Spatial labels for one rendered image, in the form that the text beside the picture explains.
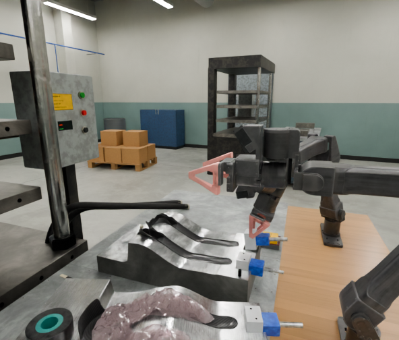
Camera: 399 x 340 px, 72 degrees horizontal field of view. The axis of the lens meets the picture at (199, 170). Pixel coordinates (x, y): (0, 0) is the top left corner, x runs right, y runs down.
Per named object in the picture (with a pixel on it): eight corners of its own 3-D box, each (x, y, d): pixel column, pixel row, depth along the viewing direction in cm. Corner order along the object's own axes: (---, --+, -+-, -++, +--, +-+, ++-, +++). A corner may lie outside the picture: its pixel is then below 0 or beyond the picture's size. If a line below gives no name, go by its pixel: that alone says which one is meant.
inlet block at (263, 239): (288, 244, 88) (287, 228, 88) (288, 250, 84) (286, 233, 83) (248, 243, 93) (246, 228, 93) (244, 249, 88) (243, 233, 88)
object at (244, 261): (283, 275, 80) (284, 259, 78) (282, 286, 75) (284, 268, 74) (238, 266, 84) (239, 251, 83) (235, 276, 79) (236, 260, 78)
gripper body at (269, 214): (250, 212, 84) (261, 191, 82) (255, 205, 93) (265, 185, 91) (270, 222, 82) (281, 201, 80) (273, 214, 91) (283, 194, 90)
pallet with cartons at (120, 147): (157, 162, 614) (156, 129, 596) (139, 171, 538) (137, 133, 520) (110, 159, 648) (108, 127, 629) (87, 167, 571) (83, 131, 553)
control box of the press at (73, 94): (119, 329, 168) (97, 75, 132) (83, 373, 141) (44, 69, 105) (89, 319, 175) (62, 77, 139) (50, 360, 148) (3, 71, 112)
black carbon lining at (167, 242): (240, 247, 94) (241, 221, 92) (229, 274, 79) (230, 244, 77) (151, 231, 106) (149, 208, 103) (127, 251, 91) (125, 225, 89)
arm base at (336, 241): (325, 227, 107) (346, 229, 105) (321, 208, 125) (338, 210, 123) (323, 245, 109) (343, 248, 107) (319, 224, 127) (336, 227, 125)
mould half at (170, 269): (259, 259, 99) (261, 224, 96) (247, 309, 75) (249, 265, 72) (139, 236, 116) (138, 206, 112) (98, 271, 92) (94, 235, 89)
